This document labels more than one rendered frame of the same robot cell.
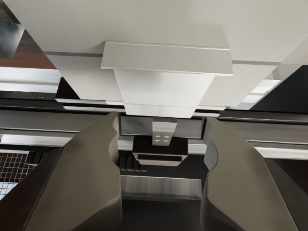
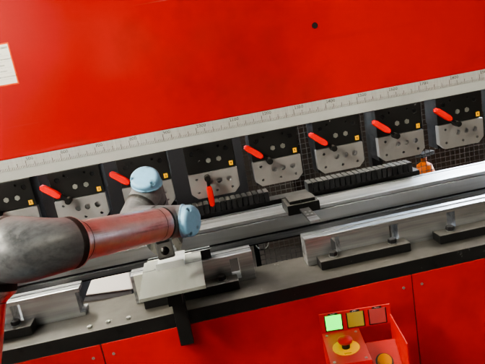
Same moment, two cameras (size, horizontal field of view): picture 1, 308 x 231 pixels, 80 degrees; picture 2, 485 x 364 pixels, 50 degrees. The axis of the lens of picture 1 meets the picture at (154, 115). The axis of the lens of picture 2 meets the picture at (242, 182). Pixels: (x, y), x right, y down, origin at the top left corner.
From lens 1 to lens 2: 1.47 m
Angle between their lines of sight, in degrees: 9
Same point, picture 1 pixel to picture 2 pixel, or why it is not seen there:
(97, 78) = (190, 258)
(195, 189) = not seen: hidden behind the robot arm
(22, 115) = (267, 230)
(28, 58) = (223, 261)
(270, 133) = (97, 262)
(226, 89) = (151, 266)
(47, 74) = (216, 257)
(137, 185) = not seen: hidden behind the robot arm
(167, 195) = not seen: hidden behind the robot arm
